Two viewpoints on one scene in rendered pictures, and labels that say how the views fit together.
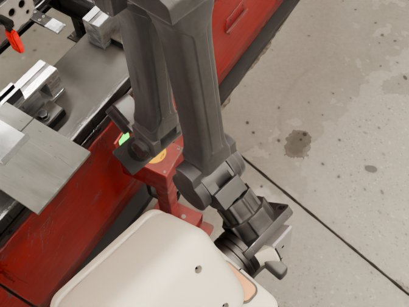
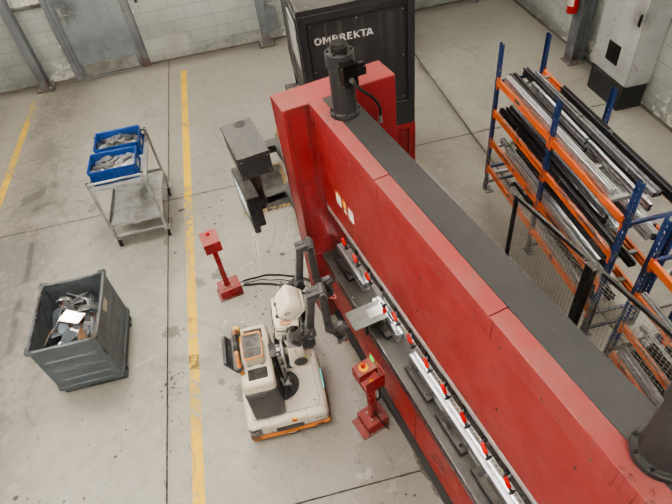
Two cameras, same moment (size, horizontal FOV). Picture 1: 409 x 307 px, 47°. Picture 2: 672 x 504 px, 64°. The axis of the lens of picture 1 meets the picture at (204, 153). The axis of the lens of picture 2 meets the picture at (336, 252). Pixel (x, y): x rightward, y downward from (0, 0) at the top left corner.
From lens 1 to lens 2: 3.31 m
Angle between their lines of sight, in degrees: 66
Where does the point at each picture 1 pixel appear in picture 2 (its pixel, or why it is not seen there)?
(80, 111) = (385, 344)
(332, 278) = (307, 478)
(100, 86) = (392, 353)
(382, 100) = not seen: outside the picture
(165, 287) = (284, 297)
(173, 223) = (295, 304)
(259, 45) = not seen: outside the picture
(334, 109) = not seen: outside the picture
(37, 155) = (362, 318)
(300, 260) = (324, 469)
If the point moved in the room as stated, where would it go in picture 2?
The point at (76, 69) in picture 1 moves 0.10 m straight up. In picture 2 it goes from (404, 349) to (404, 341)
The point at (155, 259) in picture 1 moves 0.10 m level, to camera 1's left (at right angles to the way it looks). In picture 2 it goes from (289, 297) to (298, 287)
